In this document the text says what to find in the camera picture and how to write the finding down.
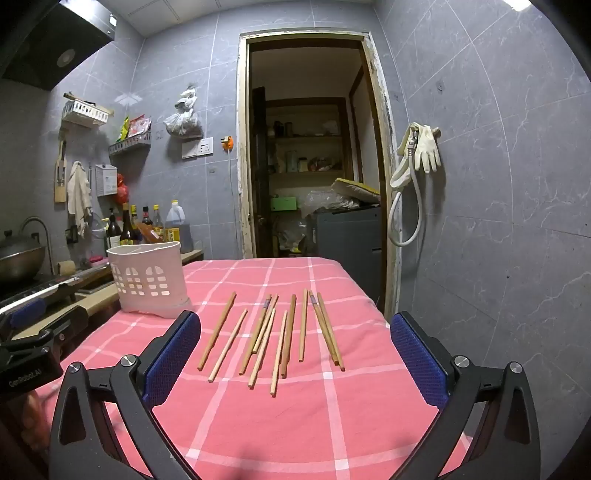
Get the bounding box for white wall socket panel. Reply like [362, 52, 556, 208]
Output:
[181, 137, 214, 160]

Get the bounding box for hanging clear plastic bags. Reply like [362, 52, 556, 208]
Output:
[164, 85, 204, 138]

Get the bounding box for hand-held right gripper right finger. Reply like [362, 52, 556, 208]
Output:
[389, 311, 542, 480]

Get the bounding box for clear oil jug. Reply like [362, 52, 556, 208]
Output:
[164, 200, 195, 254]

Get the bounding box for black gas stove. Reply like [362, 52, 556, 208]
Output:
[0, 272, 112, 310]

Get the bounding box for black range hood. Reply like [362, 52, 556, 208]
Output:
[0, 0, 116, 90]

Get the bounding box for set of wooden chopsticks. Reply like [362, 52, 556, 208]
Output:
[197, 289, 346, 398]

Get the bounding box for metal wok with lid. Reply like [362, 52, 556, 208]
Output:
[0, 229, 48, 283]

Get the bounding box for white wall box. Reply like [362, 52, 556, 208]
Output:
[95, 164, 119, 197]

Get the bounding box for pink plaid tablecloth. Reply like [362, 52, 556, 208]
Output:
[34, 257, 472, 480]

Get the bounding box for white wall basket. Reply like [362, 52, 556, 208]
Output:
[61, 99, 115, 127]

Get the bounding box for dark wooden door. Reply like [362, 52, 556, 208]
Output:
[252, 87, 273, 259]

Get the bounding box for yellow edged cushion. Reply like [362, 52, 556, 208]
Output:
[330, 178, 382, 204]

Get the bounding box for hanging white towel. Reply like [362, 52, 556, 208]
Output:
[67, 161, 93, 236]

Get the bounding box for pale rubber gloves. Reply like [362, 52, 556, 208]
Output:
[398, 122, 441, 174]

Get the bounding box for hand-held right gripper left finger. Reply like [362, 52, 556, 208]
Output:
[48, 310, 201, 480]

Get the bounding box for grey wall shelf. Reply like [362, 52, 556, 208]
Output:
[108, 131, 153, 157]

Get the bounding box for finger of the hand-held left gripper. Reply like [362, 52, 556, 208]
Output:
[0, 299, 48, 329]
[14, 305, 90, 344]

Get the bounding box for dark sauce bottle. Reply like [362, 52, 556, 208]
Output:
[105, 209, 122, 251]
[119, 203, 137, 246]

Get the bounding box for grey cabinet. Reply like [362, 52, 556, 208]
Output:
[314, 207, 384, 305]

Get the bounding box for white plastic utensil holder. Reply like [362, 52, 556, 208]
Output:
[106, 241, 193, 319]

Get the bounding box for wooden knife holder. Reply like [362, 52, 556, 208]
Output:
[54, 141, 69, 204]

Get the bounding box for wooden shelf unit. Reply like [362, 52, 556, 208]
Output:
[265, 97, 356, 259]

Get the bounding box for wooden door frame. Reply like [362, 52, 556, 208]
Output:
[237, 31, 402, 319]

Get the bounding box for white shower hose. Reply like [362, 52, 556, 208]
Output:
[388, 129, 423, 247]

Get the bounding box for crumpled clear plastic bag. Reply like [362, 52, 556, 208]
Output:
[299, 190, 361, 217]

